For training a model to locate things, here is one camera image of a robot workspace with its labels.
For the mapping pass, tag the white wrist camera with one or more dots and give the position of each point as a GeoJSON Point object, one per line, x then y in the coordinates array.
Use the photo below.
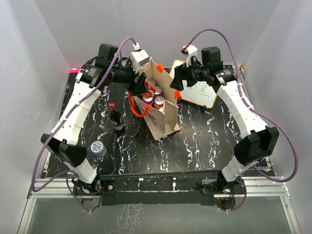
{"type": "Point", "coordinates": [189, 51]}
{"type": "Point", "coordinates": [138, 58]}

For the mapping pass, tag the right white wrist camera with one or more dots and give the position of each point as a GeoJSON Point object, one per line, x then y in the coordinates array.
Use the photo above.
{"type": "Point", "coordinates": [189, 51]}

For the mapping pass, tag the beige canvas tote bag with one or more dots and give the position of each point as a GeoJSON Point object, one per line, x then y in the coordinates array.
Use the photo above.
{"type": "Point", "coordinates": [160, 123]}

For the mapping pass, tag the aluminium frame rail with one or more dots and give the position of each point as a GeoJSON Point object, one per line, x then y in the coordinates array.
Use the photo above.
{"type": "Point", "coordinates": [171, 203]}

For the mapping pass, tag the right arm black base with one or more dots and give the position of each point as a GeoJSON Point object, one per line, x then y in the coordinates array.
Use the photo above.
{"type": "Point", "coordinates": [219, 186]}

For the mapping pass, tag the blue white tin can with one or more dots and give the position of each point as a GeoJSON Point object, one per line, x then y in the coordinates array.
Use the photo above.
{"type": "Point", "coordinates": [98, 149]}

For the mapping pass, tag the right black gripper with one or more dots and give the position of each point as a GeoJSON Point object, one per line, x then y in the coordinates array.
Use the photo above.
{"type": "Point", "coordinates": [182, 72]}

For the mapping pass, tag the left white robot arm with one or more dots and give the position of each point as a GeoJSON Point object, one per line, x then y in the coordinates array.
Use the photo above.
{"type": "Point", "coordinates": [91, 79]}

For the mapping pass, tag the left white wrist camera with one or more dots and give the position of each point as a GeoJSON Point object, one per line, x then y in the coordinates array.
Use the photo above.
{"type": "Point", "coordinates": [138, 58]}

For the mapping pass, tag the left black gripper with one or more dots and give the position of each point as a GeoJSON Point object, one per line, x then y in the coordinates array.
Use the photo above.
{"type": "Point", "coordinates": [136, 84]}

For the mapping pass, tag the small whiteboard wooden frame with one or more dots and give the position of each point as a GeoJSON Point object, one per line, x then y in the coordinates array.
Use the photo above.
{"type": "Point", "coordinates": [200, 94]}

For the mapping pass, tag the pink tape strip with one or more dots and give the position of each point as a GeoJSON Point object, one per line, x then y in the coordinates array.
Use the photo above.
{"type": "Point", "coordinates": [74, 71]}

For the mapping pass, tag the cola glass bottle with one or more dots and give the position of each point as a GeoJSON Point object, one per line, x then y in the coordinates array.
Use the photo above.
{"type": "Point", "coordinates": [116, 119]}

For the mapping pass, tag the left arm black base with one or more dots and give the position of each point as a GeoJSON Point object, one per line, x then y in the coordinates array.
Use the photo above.
{"type": "Point", "coordinates": [97, 187]}

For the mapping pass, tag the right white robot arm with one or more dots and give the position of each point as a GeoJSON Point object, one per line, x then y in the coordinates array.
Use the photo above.
{"type": "Point", "coordinates": [258, 139]}

